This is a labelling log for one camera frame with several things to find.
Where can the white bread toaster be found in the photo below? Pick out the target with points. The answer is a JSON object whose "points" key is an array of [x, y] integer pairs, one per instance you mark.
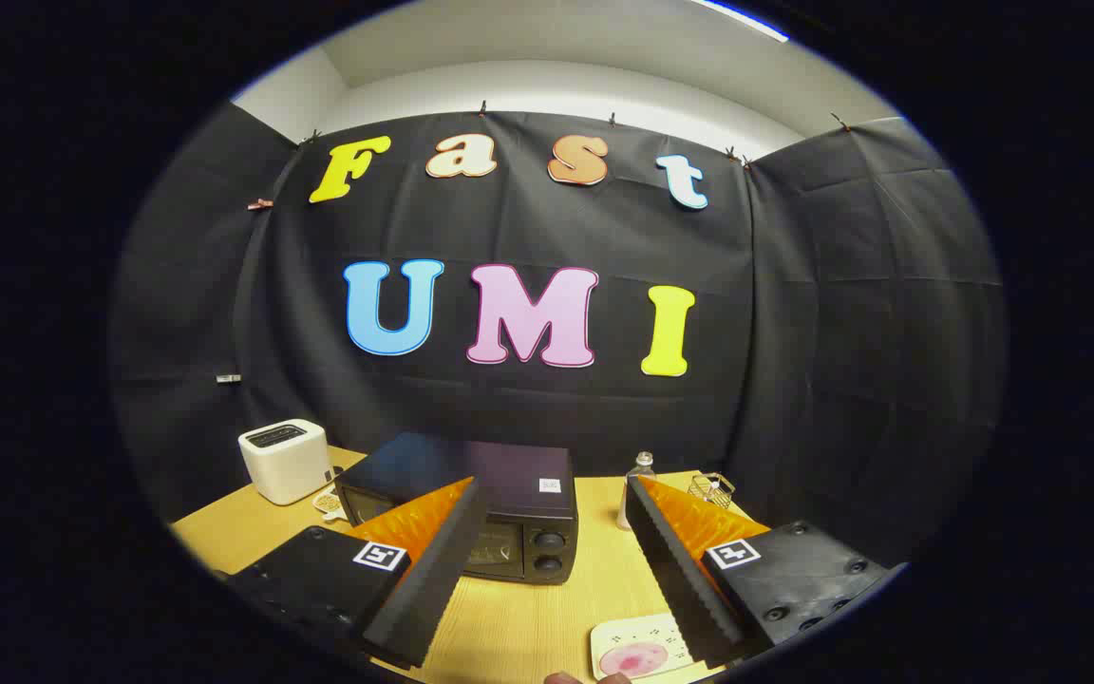
{"points": [[286, 461]]}

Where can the black toaster oven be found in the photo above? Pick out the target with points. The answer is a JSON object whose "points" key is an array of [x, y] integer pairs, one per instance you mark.
{"points": [[509, 475]]}

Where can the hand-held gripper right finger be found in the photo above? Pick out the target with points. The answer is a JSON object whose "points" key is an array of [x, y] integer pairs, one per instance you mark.
{"points": [[680, 579]]}

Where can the small dish of snacks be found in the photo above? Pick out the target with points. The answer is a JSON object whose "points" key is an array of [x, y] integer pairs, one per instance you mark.
{"points": [[329, 503]]}

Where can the clear bottle with label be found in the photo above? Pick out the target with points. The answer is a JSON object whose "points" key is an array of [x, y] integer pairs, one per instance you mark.
{"points": [[637, 475]]}

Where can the black backdrop cloth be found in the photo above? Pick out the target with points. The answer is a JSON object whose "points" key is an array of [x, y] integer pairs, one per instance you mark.
{"points": [[604, 418]]}

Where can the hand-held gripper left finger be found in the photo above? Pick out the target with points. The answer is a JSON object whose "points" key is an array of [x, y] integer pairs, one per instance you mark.
{"points": [[433, 579]]}

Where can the cream plate with cherry print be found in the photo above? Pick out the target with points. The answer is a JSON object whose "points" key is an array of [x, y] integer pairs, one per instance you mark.
{"points": [[632, 632]]}

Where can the pink ham slice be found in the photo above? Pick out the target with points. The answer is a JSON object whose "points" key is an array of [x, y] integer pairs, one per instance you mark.
{"points": [[634, 659]]}

